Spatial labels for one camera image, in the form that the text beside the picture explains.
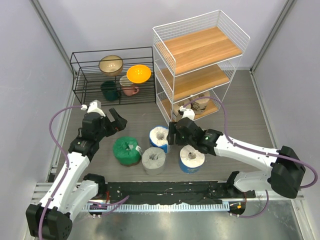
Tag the orange bowl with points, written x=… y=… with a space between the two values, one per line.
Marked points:
x=138 y=74

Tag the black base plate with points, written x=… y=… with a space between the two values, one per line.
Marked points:
x=171 y=192

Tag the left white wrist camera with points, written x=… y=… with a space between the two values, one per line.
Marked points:
x=93 y=107

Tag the grey wrapped paper roll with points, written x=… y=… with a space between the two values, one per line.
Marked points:
x=153 y=161

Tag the dark green mug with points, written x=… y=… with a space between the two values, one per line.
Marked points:
x=110 y=91

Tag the pink mug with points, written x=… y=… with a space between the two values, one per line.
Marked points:
x=128 y=87

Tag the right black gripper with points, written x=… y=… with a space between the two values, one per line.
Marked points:
x=172 y=130

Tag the aluminium front rail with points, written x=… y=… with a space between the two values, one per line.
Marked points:
x=41 y=189

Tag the brown paper roll with print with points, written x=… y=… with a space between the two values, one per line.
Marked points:
x=200 y=103

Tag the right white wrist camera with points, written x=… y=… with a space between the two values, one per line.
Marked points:
x=186 y=113

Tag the blue white paper roll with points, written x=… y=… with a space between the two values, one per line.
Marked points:
x=158 y=138

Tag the grey ribbed mug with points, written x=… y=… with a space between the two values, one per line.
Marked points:
x=203 y=132

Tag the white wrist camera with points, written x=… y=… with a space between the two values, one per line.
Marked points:
x=186 y=113
x=93 y=107

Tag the white wire three-tier shelf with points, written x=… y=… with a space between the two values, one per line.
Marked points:
x=195 y=55

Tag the black wire rack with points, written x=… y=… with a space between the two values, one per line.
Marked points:
x=87 y=77

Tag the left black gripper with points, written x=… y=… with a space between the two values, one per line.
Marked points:
x=119 y=122

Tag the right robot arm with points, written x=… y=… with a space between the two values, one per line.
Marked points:
x=279 y=170

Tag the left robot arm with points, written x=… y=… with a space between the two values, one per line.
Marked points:
x=53 y=217

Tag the green wrapped paper roll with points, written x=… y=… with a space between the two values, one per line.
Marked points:
x=127 y=151

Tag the blue paper roll with pictures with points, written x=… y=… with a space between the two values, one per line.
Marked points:
x=190 y=159

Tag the tan glossy bowl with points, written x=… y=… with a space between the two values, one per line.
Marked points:
x=111 y=65

